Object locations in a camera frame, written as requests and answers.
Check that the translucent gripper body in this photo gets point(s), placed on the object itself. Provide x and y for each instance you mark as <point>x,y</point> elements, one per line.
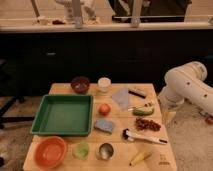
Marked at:
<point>167,116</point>

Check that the grey towel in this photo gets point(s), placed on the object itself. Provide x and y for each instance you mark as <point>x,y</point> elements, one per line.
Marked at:
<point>121,97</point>

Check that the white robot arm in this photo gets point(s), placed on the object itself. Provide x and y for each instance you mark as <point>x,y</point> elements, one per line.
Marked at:
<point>185,82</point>

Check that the white paper cup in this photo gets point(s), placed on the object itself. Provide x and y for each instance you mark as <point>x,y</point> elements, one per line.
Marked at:
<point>104,84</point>

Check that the metal cup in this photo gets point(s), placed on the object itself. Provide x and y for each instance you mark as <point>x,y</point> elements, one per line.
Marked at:
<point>106,151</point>

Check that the green plastic cup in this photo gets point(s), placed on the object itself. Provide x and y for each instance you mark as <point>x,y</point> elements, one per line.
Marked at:
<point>81,151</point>

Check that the green toy cucumber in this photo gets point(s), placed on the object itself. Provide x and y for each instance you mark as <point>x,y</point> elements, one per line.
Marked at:
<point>143,111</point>

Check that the brown grape bunch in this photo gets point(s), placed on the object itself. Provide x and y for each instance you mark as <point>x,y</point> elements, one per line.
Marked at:
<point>144,124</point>

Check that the wooden table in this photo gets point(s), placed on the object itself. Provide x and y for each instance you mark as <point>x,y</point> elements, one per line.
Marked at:
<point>161,158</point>

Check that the orange tomato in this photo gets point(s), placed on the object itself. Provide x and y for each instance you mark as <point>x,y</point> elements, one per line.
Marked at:
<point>104,109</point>

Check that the blue sponge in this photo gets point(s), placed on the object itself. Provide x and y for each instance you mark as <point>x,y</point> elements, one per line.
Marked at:
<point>104,125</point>

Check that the dark red bowl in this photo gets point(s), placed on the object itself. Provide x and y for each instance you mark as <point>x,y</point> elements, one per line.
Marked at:
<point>80,84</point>

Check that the green plastic tray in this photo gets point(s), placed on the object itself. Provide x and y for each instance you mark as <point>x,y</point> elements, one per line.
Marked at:
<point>63,115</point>

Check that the orange plastic bowl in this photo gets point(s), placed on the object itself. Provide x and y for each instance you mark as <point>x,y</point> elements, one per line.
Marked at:
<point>50,152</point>

